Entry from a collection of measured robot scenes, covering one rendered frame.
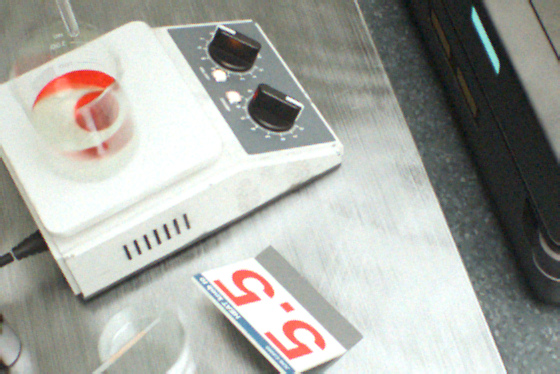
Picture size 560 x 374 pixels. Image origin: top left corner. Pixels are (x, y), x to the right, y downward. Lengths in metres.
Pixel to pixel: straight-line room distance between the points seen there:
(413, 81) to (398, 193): 0.97
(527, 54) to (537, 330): 0.40
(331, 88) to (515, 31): 0.55
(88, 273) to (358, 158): 0.20
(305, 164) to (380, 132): 0.07
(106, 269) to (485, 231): 0.95
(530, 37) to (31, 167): 0.75
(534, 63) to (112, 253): 0.71
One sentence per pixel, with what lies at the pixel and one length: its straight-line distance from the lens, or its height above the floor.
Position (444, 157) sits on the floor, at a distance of 1.71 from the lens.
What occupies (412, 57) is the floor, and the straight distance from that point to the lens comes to 1.80.
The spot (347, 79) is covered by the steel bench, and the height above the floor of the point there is 0.75.
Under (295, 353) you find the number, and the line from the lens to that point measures 0.74.
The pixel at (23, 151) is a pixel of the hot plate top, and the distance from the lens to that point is 0.76.
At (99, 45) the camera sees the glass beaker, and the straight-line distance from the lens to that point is 0.71.
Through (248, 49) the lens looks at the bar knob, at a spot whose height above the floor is 0.81.
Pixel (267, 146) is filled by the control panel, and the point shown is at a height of 0.81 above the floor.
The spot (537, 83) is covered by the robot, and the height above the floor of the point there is 0.36.
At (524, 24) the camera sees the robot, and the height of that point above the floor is 0.36.
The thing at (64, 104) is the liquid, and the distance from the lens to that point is 0.73.
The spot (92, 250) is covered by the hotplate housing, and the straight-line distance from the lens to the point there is 0.75.
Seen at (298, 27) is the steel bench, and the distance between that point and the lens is 0.89.
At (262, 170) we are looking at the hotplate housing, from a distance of 0.77.
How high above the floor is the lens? 1.46
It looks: 62 degrees down
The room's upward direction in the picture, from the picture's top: 7 degrees counter-clockwise
